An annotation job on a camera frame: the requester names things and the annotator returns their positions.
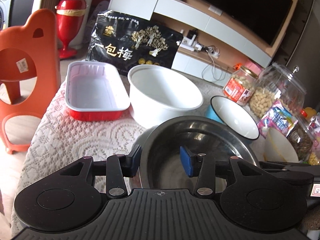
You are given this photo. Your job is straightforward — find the clear jar with peanuts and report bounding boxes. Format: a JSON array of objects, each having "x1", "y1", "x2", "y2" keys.
[{"x1": 248, "y1": 62, "x2": 306, "y2": 119}]

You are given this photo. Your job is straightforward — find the white washing machine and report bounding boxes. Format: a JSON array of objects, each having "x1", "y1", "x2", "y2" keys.
[{"x1": 0, "y1": 0, "x2": 11, "y2": 30}]

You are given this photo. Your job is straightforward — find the white power strip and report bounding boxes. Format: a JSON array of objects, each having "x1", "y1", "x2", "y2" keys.
[{"x1": 180, "y1": 36, "x2": 221, "y2": 58}]

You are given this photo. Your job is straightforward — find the white lace tablecloth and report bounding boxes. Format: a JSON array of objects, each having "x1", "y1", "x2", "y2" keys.
[{"x1": 11, "y1": 76, "x2": 266, "y2": 235}]

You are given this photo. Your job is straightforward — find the black snack bag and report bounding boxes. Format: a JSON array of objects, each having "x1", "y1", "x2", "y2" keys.
[{"x1": 86, "y1": 10, "x2": 183, "y2": 76}]

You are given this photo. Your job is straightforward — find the white wooden tv cabinet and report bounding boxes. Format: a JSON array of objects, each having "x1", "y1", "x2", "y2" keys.
[{"x1": 108, "y1": 0, "x2": 298, "y2": 68}]

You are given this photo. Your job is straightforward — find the large white paper bowl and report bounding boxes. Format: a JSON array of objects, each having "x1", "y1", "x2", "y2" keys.
[{"x1": 127, "y1": 64, "x2": 203, "y2": 129}]

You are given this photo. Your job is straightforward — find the bag of corn kernels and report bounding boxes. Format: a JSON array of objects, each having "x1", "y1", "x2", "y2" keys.
[{"x1": 308, "y1": 152, "x2": 320, "y2": 165}]

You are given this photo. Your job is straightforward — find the red white rectangular tray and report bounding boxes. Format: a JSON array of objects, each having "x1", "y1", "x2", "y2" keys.
[{"x1": 65, "y1": 61, "x2": 130, "y2": 122}]

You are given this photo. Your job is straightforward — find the black television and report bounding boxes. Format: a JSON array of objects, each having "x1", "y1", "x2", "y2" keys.
[{"x1": 203, "y1": 0, "x2": 292, "y2": 45}]

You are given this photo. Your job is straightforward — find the clear jar sunflower seeds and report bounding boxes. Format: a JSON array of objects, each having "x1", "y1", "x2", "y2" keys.
[{"x1": 287, "y1": 113, "x2": 319, "y2": 162}]

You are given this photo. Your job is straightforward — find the pink marshmallow bag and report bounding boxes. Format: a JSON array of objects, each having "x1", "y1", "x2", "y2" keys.
[{"x1": 258, "y1": 100, "x2": 298, "y2": 137}]

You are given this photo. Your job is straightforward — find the stainless steel bowl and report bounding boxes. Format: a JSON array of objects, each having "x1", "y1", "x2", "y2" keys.
[{"x1": 129, "y1": 116, "x2": 259, "y2": 191}]

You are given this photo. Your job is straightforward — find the peanut jar red label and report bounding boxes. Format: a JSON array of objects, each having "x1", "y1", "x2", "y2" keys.
[{"x1": 223, "y1": 66, "x2": 258, "y2": 106}]

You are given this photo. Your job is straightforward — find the blue enamel bowl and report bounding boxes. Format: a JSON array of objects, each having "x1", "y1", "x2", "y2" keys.
[{"x1": 205, "y1": 95, "x2": 260, "y2": 142}]

